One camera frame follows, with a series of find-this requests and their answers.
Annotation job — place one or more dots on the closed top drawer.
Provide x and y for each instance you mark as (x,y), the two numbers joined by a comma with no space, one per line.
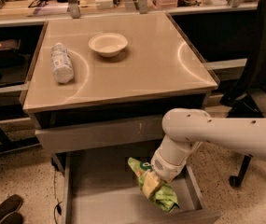
(101,134)

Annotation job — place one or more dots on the brown shoe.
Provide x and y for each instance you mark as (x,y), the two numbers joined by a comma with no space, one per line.
(10,205)
(12,218)

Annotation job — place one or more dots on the green rice chip bag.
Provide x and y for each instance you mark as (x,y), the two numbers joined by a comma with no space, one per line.
(165,197)

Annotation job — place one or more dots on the grey drawer cabinet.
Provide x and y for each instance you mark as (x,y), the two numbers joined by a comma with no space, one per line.
(156,72)

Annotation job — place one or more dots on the black office chair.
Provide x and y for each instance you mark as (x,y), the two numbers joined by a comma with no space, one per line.
(257,78)

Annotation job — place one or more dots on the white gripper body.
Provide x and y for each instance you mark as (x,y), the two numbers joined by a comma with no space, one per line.
(167,166)

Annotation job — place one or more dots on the white paper bowl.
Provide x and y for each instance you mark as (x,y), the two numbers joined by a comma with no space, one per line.
(108,44)

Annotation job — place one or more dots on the open middle drawer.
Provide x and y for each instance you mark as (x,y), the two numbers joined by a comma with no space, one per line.
(101,188)

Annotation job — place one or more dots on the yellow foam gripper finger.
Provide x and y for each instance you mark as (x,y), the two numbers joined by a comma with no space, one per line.
(152,183)

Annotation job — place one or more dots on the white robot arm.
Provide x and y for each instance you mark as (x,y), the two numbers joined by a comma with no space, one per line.
(184,129)

